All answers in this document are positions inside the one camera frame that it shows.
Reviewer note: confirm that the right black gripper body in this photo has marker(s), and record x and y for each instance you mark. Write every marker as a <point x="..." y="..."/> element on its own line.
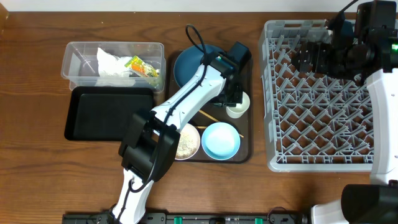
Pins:
<point x="311" y="58"/>

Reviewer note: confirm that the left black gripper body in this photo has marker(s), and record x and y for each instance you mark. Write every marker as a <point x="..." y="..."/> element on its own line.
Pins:
<point x="235" y="96"/>

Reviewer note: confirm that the blue round plate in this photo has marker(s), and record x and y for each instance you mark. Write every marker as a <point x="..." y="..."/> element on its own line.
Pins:
<point x="186" y="65"/>

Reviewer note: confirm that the white paper cup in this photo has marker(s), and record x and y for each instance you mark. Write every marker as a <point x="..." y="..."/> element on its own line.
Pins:
<point x="240" y="108"/>

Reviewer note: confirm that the green yellow snack wrapper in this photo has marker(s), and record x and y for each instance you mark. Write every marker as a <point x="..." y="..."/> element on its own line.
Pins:
<point x="142" y="68"/>

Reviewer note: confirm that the white paper napkin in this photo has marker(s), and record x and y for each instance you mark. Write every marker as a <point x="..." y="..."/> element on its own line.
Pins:
<point x="112" y="71"/>

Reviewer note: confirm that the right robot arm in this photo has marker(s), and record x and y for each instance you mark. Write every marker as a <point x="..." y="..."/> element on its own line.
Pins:
<point x="376" y="202"/>

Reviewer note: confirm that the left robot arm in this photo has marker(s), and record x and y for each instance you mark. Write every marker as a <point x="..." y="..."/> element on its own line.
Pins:
<point x="149" y="147"/>

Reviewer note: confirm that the grey plastic dishwasher rack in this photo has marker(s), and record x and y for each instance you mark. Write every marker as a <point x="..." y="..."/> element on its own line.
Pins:
<point x="312" y="122"/>

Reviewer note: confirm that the clear plastic waste bin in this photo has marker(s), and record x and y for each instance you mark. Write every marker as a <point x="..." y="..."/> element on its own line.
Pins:
<point x="80" y="65"/>

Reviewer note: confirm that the dark brown serving tray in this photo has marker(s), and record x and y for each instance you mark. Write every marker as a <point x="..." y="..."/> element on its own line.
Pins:
<point x="242" y="124"/>

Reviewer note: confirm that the wooden chopstick on tray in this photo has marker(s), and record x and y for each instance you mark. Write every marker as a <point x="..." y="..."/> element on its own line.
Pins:
<point x="208" y="116"/>

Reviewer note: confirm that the wooden chopstick under bowls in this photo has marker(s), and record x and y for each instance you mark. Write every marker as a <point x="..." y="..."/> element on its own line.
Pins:
<point x="204" y="127"/>

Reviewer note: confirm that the light blue bowl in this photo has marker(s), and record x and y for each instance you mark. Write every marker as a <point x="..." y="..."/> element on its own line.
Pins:
<point x="220" y="141"/>

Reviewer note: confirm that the white bowl with crumbs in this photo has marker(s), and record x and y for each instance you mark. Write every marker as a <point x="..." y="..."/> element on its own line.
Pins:
<point x="189" y="142"/>

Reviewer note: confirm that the black rectangular tray bin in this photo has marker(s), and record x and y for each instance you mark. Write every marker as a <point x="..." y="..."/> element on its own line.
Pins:
<point x="103" y="113"/>

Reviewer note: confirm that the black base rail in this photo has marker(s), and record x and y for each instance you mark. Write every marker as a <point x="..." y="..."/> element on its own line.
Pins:
<point x="162" y="218"/>

